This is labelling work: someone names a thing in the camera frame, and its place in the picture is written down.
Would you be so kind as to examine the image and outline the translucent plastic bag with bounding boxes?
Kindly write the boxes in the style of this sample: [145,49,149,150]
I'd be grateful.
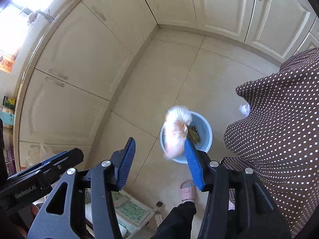
[163,106,192,159]

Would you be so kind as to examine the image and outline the chrome faucet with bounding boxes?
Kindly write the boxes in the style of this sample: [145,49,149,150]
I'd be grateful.
[20,7,55,24]

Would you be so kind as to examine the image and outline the gold foil snack bag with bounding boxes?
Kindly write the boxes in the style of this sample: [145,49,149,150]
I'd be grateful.
[187,126,201,144]

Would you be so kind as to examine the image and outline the pink left slipper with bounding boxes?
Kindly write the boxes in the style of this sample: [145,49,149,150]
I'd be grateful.
[179,180,196,203]

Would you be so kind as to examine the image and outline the black trouser left leg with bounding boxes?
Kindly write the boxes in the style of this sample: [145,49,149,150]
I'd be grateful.
[151,201,196,239]

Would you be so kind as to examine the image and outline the lower cream cabinets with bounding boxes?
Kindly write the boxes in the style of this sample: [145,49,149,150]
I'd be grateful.
[14,0,318,171]

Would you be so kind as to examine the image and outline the window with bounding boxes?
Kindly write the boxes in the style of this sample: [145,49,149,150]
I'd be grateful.
[0,0,70,75]

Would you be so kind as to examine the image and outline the brown polka dot tablecloth table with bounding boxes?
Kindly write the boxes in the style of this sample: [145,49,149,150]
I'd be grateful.
[221,48,318,236]

